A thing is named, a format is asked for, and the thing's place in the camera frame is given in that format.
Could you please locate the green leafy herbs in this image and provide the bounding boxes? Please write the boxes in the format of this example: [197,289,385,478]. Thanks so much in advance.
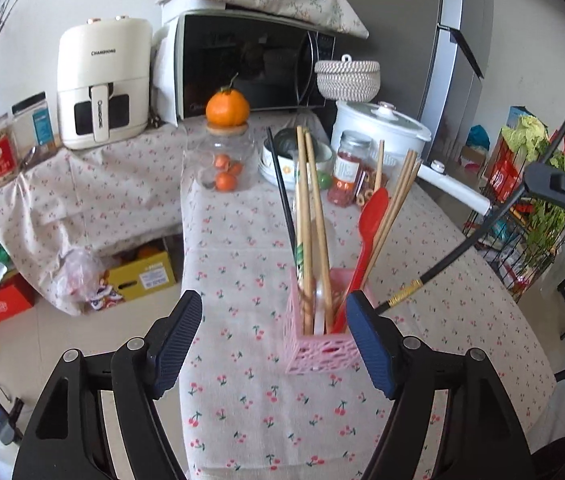
[527,150,565,262]

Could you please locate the jar of dried slices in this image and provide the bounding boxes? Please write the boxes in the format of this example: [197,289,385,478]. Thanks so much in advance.
[357,154,394,209]

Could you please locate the yellow cardboard box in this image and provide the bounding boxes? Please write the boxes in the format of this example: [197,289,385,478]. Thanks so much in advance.
[104,249,176,304]

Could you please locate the white electric cooking pot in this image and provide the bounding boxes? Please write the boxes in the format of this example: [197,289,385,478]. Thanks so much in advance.
[331,99,492,216]

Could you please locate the black chopstick with gold band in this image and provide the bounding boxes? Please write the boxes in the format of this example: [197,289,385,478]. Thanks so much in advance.
[377,88,565,312]

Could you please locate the pink plastic utensil basket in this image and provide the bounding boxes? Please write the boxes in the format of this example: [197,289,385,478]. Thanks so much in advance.
[285,265,379,376]

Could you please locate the red box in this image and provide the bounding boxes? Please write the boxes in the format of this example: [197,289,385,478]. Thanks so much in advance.
[0,279,36,327]

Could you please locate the red printed bag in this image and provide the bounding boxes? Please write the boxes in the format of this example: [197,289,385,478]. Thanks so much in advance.
[487,157,524,202]

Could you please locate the cherry-print tablecloth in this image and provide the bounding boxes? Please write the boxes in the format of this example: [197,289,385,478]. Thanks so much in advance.
[0,110,559,480]

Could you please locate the cream air fryer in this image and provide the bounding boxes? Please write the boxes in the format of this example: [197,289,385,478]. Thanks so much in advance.
[57,17,154,150]

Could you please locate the blue plastic bag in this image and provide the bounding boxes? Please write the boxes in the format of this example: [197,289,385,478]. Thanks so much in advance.
[467,124,492,152]

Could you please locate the napa cabbage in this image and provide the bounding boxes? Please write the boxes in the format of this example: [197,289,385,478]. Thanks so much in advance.
[501,114,549,154]

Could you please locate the red plastic spoon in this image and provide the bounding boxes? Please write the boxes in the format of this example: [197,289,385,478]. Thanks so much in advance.
[347,187,391,312]

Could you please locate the jar of red berries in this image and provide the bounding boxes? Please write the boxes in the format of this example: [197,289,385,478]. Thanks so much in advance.
[327,129,374,207]

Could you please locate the white ceramic dish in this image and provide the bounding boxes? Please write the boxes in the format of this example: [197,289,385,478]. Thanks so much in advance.
[259,157,333,187]

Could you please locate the clear container with black lid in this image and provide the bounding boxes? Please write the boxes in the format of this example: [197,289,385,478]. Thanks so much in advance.
[11,91,56,154]

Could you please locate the clear plastic bag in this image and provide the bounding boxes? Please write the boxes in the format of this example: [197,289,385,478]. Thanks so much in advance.
[54,246,109,312]

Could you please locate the white flower-print bowl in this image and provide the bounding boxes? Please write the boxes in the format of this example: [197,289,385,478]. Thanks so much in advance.
[261,129,336,181]

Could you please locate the large orange with stem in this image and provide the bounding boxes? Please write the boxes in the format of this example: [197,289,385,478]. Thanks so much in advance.
[205,73,251,127]

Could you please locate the white plastic spoon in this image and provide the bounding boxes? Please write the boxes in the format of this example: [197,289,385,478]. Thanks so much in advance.
[311,280,329,335]

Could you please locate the glass jar with wooden lid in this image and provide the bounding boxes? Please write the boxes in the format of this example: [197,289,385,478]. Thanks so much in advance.
[185,122,260,194]

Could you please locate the black and silver microwave oven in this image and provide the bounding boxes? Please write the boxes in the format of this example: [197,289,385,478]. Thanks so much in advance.
[174,9,338,122]

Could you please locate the dark green pumpkin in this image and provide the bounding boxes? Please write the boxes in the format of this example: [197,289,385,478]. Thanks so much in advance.
[274,128,314,161]

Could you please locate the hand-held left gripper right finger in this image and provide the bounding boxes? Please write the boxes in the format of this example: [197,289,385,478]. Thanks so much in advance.
[345,289,538,480]

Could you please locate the black wire rack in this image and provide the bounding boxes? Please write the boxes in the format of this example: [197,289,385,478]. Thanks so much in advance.
[461,125,565,303]

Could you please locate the blue box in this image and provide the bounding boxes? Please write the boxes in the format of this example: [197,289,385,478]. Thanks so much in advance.
[505,105,529,132]

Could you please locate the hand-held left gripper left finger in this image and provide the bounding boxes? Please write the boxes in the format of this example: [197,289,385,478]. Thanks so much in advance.
[12,289,204,480]

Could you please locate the grey refrigerator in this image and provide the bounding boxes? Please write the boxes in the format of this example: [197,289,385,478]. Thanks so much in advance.
[315,0,494,162]

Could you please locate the woven lidded basket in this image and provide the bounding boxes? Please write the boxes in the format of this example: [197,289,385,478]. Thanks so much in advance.
[313,53,381,102]

